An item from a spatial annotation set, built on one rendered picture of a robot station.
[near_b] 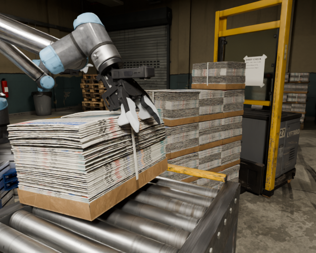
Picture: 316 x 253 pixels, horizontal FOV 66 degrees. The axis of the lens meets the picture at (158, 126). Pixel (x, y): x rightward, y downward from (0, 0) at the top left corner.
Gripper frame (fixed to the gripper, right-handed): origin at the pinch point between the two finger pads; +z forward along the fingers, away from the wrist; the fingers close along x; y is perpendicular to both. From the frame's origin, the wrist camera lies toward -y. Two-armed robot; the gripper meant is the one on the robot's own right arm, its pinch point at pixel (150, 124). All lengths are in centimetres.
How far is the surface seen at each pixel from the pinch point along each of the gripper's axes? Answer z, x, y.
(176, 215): 24.0, 1.2, 6.0
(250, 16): -214, -748, -7
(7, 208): 0.5, 21.3, 40.6
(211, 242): 30.5, 6.2, -3.0
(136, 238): 21.8, 14.1, 8.9
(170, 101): -19, -91, 36
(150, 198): 18.1, -4.3, 15.8
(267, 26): -44, -197, -33
